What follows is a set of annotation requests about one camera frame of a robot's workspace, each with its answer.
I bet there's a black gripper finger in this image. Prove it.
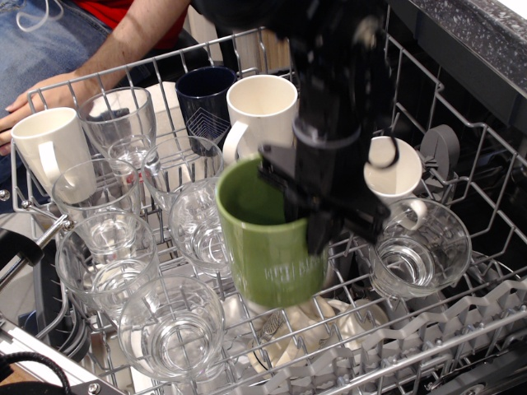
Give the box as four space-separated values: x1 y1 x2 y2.
306 211 343 254
283 188 317 222

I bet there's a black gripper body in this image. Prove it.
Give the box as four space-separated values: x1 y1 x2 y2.
259 77 391 243

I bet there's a green ceramic mug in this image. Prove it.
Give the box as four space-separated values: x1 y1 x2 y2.
215 155 328 309

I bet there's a person forearm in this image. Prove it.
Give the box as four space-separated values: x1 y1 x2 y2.
74 0 190 88

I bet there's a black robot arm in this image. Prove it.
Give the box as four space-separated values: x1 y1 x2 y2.
196 1 394 254

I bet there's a tall white mug centre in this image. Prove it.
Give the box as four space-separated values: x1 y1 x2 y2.
222 75 298 166

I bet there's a tall white mug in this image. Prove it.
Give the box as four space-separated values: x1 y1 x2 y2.
222 75 298 166
12 107 96 204

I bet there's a dark blue mug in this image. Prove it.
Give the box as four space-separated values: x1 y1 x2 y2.
175 66 237 149

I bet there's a tall white mug left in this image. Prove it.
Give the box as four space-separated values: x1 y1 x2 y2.
12 107 96 204

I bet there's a person hand on rack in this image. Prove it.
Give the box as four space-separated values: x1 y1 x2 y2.
1 71 100 156

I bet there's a white cup right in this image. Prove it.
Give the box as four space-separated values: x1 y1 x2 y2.
363 136 427 230

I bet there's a clear glass cup right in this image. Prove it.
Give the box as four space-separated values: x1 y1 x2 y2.
369 197 472 300

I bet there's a clear glass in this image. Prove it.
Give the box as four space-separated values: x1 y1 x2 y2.
78 87 157 170
141 136 224 212
52 158 141 264
118 275 225 382
169 177 231 279
55 211 160 321

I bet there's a grey plastic rack wheel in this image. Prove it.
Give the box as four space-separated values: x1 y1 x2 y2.
419 124 460 180

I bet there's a clear glass behind centre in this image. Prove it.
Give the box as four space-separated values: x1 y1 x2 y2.
141 136 224 212

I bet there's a clear glass back left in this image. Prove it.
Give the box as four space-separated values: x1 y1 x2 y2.
78 87 157 170

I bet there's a clear glass middle left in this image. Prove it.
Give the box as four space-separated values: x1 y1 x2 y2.
52 158 141 264

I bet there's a clear glass front left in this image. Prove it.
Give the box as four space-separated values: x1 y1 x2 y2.
55 211 160 321

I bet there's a dark speckled countertop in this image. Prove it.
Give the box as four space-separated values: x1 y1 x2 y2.
413 1 526 95

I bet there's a black clamp with metal rod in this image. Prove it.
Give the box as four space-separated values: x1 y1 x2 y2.
1 215 72 290

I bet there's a grey wire dishwasher rack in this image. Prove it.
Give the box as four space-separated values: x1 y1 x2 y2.
8 1 527 395

